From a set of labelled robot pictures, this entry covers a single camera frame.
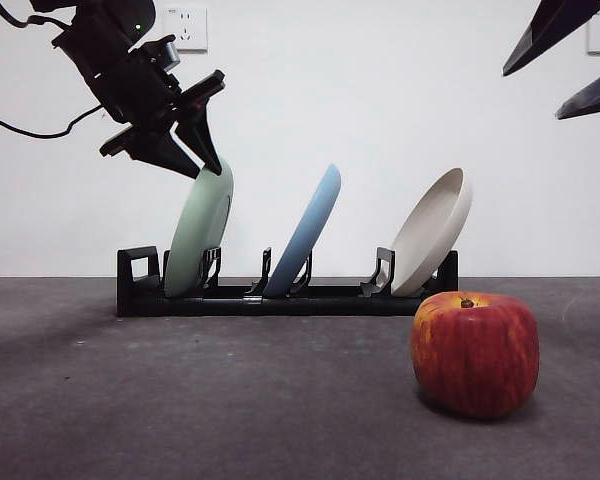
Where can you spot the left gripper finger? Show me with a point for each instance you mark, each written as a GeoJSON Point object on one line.
{"type": "Point", "coordinates": [200, 135]}
{"type": "Point", "coordinates": [167, 152]}

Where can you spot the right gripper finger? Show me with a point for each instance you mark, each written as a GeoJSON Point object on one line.
{"type": "Point", "coordinates": [560, 25]}
{"type": "Point", "coordinates": [597, 97]}

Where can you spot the green plate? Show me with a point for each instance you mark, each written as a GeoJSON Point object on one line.
{"type": "Point", "coordinates": [200, 225]}

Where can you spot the red apple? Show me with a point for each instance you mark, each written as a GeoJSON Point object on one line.
{"type": "Point", "coordinates": [475, 355]}

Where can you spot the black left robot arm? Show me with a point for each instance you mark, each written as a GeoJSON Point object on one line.
{"type": "Point", "coordinates": [105, 15]}

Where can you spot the blue plate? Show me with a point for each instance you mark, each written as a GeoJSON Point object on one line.
{"type": "Point", "coordinates": [305, 235]}

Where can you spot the black plate rack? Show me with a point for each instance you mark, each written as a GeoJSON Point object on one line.
{"type": "Point", "coordinates": [305, 302]}

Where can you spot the beige plate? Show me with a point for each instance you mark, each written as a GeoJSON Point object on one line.
{"type": "Point", "coordinates": [430, 240]}

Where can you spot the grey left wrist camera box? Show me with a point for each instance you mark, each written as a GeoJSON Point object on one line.
{"type": "Point", "coordinates": [169, 54]}

